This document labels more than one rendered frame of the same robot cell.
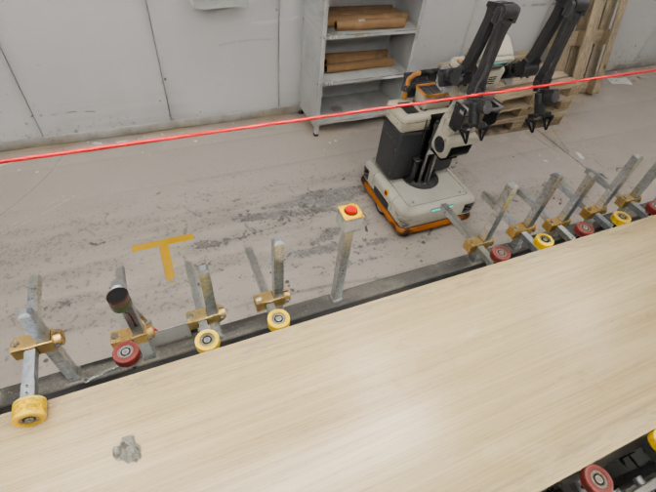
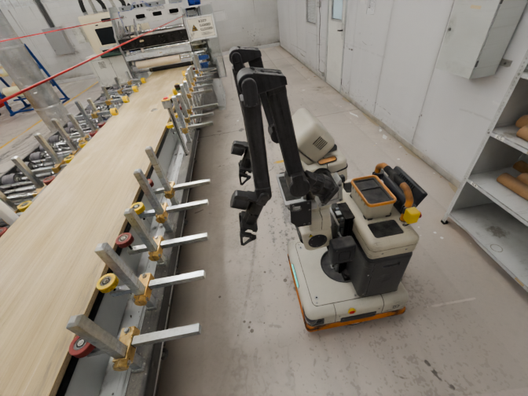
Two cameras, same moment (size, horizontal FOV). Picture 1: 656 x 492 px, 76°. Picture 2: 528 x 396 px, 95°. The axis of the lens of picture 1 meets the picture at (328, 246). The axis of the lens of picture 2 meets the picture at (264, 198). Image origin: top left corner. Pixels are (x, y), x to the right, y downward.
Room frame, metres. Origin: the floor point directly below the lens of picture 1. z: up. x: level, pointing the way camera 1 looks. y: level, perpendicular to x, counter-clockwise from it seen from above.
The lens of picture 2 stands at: (2.58, -1.66, 1.78)
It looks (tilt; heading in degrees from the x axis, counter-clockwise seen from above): 40 degrees down; 116
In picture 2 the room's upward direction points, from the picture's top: 9 degrees counter-clockwise
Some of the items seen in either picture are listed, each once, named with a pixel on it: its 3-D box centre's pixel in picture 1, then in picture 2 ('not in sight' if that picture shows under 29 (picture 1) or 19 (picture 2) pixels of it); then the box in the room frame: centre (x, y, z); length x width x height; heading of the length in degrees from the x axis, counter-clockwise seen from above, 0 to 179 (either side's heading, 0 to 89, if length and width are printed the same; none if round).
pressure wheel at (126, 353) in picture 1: (129, 358); not in sight; (0.60, 0.60, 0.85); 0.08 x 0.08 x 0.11
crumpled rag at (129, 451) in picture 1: (126, 450); not in sight; (0.31, 0.48, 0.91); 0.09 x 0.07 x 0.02; 55
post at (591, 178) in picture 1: (567, 212); (149, 243); (1.64, -1.16, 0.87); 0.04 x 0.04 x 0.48; 28
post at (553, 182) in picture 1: (533, 214); (155, 203); (1.52, -0.94, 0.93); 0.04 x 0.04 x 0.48; 28
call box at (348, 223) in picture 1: (348, 219); (167, 103); (1.05, -0.06, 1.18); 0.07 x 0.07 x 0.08; 28
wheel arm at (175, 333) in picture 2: (616, 193); (144, 339); (1.91, -1.53, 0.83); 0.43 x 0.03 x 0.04; 28
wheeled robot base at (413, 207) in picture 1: (416, 189); (339, 273); (2.57, -0.62, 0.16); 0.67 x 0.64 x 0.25; 28
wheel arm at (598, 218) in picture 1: (582, 204); (159, 283); (1.79, -1.31, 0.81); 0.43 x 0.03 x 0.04; 28
